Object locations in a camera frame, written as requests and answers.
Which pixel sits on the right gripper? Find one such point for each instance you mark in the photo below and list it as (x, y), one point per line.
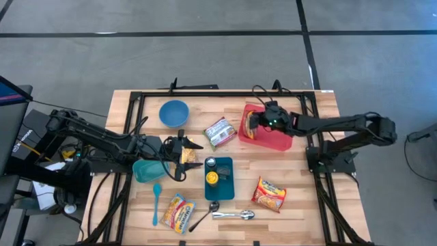
(278, 118)

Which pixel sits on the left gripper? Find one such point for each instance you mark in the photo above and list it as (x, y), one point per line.
(167, 148)

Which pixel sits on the yellow ramen noodle packet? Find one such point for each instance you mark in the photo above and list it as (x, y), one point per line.
(189, 155)

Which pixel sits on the red Maruchan ramen packet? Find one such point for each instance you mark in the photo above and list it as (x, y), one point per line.
(250, 131)
(269, 194)

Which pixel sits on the red plastic bin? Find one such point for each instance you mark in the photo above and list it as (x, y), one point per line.
(269, 141)

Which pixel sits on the yellow-lid crunchy chili jar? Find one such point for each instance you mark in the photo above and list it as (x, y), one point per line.
(212, 178)

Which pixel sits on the green pepper tin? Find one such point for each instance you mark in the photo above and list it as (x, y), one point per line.
(223, 172)

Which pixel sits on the lime chili shrimp ramen packet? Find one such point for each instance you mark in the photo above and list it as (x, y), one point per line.
(220, 133)

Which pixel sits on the Maruchan beef ramen packet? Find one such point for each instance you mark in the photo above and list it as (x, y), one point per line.
(177, 215)

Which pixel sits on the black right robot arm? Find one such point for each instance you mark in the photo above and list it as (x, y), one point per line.
(341, 123)

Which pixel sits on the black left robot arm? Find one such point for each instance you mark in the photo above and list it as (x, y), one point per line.
(102, 136)

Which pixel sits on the green-teal small plastic bin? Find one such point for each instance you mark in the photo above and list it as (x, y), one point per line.
(150, 171)

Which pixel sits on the blue bowl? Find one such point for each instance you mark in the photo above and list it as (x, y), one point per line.
(174, 113)

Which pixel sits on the teal plastic spoon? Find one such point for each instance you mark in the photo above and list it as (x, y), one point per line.
(157, 191)

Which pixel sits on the teal-blue rectangular plastic bin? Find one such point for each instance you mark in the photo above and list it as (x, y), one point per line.
(222, 191)

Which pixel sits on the black spoon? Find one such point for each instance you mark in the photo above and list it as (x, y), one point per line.
(214, 206)

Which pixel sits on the silver metal spoon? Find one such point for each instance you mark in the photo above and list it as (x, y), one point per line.
(246, 215)

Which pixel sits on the white round cap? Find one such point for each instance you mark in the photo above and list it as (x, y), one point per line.
(70, 208)

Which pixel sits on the black equipment stand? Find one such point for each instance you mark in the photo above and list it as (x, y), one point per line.
(41, 177)

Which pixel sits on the white paper sheet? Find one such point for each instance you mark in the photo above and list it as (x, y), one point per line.
(44, 201)

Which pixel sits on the black box with white print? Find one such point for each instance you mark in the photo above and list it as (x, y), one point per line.
(30, 133)

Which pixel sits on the grey stand foot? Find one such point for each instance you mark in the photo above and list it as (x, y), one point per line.
(426, 131)

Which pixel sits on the grey computer monitor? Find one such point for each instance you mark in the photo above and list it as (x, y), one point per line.
(10, 130)

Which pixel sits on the black table frame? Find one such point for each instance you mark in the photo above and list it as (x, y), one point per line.
(222, 94)

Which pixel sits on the black table-edge bracket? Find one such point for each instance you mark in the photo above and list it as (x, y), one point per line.
(205, 86)

